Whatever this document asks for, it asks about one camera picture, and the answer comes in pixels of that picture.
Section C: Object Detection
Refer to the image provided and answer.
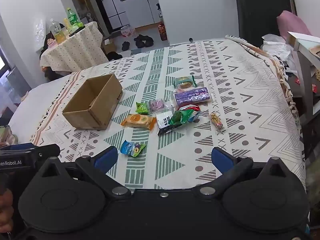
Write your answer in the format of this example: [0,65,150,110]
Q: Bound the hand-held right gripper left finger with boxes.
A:
[39,146,132,201]

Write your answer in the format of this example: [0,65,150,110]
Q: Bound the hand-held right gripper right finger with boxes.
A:
[199,147,292,201]

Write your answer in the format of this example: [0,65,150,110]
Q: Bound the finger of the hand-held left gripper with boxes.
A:
[0,142,61,161]

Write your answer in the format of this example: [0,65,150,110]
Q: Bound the brown cardboard box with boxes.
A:
[62,73,123,131]

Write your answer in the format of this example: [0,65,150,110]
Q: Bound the purple snack packet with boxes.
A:
[173,87,213,107]

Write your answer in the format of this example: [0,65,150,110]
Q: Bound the person's left hand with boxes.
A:
[0,189,15,233]

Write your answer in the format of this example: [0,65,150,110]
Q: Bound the blue green candy packet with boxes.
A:
[120,140,147,158]

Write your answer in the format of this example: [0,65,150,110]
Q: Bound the small yellow snack packet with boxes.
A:
[210,112,227,132]

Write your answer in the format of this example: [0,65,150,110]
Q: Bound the orange cake packet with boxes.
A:
[121,113,157,131]

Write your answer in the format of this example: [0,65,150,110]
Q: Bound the white bed sheet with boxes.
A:
[7,74,75,143]

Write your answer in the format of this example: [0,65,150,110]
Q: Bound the red white snack packet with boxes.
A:
[178,105,201,122]

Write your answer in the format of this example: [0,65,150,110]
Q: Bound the dark green snack packet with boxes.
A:
[168,110,190,126]

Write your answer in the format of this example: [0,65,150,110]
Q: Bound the small green snack packet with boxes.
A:
[135,102,150,115]

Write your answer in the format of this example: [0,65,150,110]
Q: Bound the black white snack packet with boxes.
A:
[156,110,178,137]

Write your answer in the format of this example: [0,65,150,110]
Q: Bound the pink snack packet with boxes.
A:
[149,99,166,112]

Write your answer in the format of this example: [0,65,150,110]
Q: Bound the clear snack packet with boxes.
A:
[163,99,176,114]

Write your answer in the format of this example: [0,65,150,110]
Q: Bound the teal pastry packet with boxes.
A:
[173,75,197,89]

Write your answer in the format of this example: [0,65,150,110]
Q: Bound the black clothing pile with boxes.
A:
[106,51,123,61]

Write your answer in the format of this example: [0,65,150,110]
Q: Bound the table with dotted tablecloth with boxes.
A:
[40,21,108,73]

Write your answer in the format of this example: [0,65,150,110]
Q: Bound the small cardboard box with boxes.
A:
[101,38,117,56]

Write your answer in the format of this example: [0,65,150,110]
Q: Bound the clear bottle with yellow drink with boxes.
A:
[49,18,67,43]

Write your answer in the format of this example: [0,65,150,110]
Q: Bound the black shoes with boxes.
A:
[133,34,155,48]

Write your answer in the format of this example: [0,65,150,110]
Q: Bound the white crumpled cloth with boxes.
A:
[261,33,292,64]

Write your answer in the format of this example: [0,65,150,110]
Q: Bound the pink plastic bag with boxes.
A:
[120,25,136,38]

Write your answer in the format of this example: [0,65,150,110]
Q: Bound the green soda bottle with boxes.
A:
[66,8,81,28]

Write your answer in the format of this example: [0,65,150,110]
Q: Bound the white side table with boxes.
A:
[286,31,320,129]

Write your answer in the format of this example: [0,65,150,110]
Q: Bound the dark red bottle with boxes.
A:
[158,21,168,41]

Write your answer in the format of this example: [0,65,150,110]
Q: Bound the pink pillow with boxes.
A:
[276,10,312,41]

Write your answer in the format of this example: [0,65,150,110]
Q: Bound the white cabinet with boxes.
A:
[120,0,161,28]

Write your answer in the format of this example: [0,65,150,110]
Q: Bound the black chair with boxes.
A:
[234,0,298,47]

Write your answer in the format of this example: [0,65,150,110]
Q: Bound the black framed sliding door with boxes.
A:
[88,0,126,34]

